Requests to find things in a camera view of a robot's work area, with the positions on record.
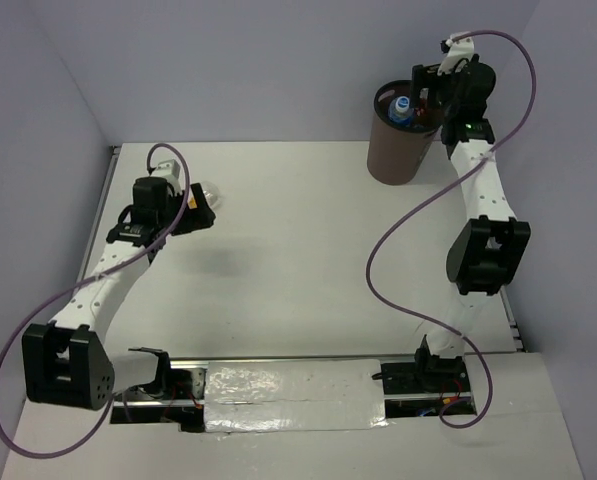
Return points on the silver foil sheet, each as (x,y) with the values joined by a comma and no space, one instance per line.
(269,397)

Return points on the brown waste bin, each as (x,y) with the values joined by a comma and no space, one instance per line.
(395,152)

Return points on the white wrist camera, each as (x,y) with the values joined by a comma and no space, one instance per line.
(170,171)
(457,48)

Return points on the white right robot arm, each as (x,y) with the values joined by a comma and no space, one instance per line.
(487,252)

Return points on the orange cap clear bottle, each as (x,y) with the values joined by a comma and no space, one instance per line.
(212,194)

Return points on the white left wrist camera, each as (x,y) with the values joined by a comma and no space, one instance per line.
(170,171)

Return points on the blue label bottle horizontal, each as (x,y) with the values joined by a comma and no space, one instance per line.
(400,111)

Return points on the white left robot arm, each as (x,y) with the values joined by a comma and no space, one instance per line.
(65,362)

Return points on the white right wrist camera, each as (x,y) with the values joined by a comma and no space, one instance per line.
(457,48)

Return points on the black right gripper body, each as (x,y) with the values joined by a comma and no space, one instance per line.
(442,89)

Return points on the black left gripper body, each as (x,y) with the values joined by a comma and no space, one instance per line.
(187,223)

